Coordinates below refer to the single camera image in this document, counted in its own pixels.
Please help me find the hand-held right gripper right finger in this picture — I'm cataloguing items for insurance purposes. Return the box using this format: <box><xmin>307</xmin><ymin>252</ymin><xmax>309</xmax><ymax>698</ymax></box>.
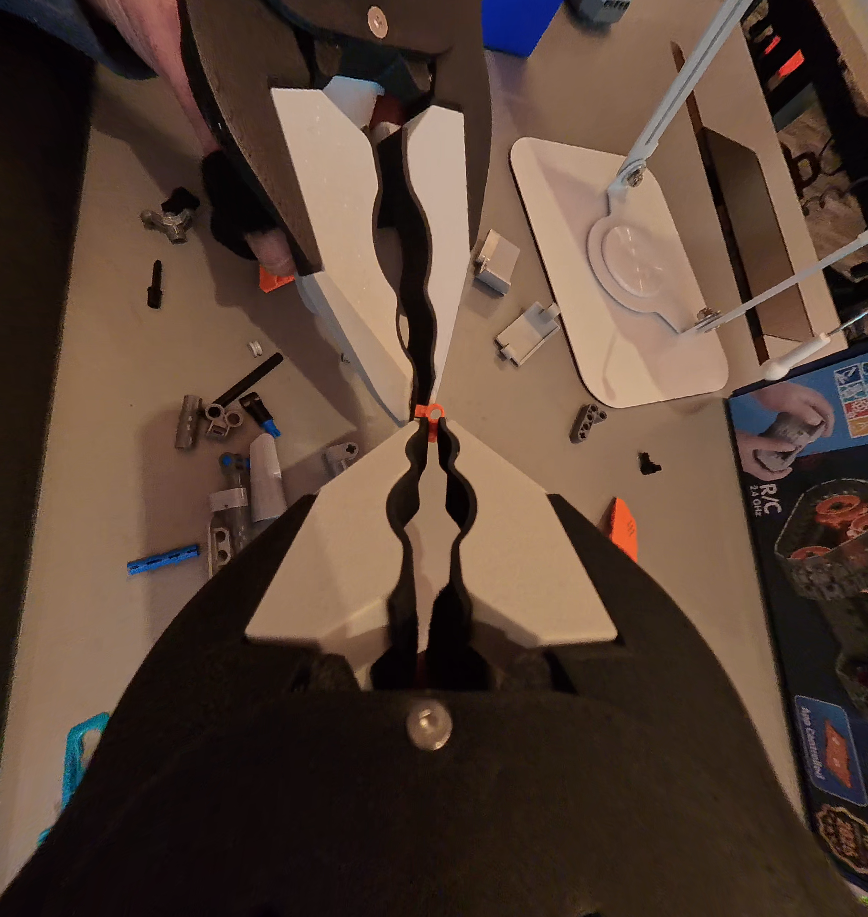
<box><xmin>437</xmin><ymin>423</ymin><xmax>617</xmax><ymax>649</ymax></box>

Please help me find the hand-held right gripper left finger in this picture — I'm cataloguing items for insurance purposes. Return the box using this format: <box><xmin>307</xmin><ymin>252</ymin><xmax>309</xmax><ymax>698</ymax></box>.
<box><xmin>245</xmin><ymin>421</ymin><xmax>420</xmax><ymax>687</ymax></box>

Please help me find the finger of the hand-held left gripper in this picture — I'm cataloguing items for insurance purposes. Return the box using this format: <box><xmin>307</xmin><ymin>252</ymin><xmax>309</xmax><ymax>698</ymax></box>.
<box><xmin>404</xmin><ymin>105</ymin><xmax>472</xmax><ymax>404</ymax></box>
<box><xmin>271</xmin><ymin>87</ymin><xmax>415</xmax><ymax>424</ymax></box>

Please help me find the grey cylinder assembly orange connector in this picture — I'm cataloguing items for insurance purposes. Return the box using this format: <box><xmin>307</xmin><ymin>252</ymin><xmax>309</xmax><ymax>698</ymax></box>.
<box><xmin>207</xmin><ymin>451</ymin><xmax>253</xmax><ymax>578</ymax></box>

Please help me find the person's left hand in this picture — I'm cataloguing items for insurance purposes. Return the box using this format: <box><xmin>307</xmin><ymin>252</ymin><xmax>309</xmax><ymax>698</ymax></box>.
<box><xmin>143</xmin><ymin>0</ymin><xmax>296</xmax><ymax>278</ymax></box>

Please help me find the bluish grey curved panel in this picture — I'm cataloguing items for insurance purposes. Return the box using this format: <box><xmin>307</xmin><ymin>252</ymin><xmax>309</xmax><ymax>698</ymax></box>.
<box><xmin>472</xmin><ymin>228</ymin><xmax>521</xmax><ymax>297</ymax></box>

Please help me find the white curved panel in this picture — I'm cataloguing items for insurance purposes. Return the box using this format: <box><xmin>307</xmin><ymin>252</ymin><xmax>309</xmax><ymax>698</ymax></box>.
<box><xmin>249</xmin><ymin>433</ymin><xmax>289</xmax><ymax>523</ymax></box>

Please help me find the dark grey angled beam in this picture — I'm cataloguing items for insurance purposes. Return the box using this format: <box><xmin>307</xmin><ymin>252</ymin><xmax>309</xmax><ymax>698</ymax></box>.
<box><xmin>568</xmin><ymin>403</ymin><xmax>609</xmax><ymax>444</ymax></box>

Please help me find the grey and black connector assembly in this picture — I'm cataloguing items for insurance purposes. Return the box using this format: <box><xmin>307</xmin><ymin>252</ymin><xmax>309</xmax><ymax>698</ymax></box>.
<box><xmin>140</xmin><ymin>188</ymin><xmax>201</xmax><ymax>245</ymax></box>

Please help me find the blue holed rod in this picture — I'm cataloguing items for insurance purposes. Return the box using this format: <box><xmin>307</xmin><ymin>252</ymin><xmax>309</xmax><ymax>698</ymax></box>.
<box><xmin>126</xmin><ymin>544</ymin><xmax>201</xmax><ymax>576</ymax></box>

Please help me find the blue storage bin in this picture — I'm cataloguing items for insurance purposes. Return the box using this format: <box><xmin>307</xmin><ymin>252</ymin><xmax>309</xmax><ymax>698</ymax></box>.
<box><xmin>482</xmin><ymin>0</ymin><xmax>563</xmax><ymax>59</ymax></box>

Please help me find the black angled connector blue pin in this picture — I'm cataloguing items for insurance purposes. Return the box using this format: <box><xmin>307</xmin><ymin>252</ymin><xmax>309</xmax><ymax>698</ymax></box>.
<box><xmin>238</xmin><ymin>393</ymin><xmax>283</xmax><ymax>438</ymax></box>

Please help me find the light grey hinged panel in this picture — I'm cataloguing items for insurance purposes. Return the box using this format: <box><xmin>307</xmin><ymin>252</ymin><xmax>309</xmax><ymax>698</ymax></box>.
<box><xmin>494</xmin><ymin>301</ymin><xmax>562</xmax><ymax>367</ymax></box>

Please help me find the grey cross connector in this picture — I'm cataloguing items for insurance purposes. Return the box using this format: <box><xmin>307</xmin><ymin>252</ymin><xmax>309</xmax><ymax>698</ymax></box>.
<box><xmin>204</xmin><ymin>402</ymin><xmax>246</xmax><ymax>440</ymax></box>

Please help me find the grey tube connector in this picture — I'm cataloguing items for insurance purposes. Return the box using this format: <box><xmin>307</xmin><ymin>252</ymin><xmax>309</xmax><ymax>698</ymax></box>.
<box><xmin>173</xmin><ymin>393</ymin><xmax>204</xmax><ymax>451</ymax></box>

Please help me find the long black axle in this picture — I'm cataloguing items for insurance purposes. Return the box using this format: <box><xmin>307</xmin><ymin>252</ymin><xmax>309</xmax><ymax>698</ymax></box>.
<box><xmin>212</xmin><ymin>352</ymin><xmax>285</xmax><ymax>408</ymax></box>

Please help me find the dark blue robot kit box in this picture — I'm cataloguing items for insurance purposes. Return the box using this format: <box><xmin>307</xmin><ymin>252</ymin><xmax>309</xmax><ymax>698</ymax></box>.
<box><xmin>727</xmin><ymin>340</ymin><xmax>868</xmax><ymax>889</ymax></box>

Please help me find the turquoise plastic tool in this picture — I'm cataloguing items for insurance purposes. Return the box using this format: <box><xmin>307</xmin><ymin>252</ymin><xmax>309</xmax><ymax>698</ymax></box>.
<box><xmin>36</xmin><ymin>711</ymin><xmax>112</xmax><ymax>848</ymax></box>

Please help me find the dark textured mat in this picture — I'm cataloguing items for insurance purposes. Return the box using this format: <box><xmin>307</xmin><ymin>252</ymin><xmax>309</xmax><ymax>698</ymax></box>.
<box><xmin>0</xmin><ymin>0</ymin><xmax>98</xmax><ymax>882</ymax></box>

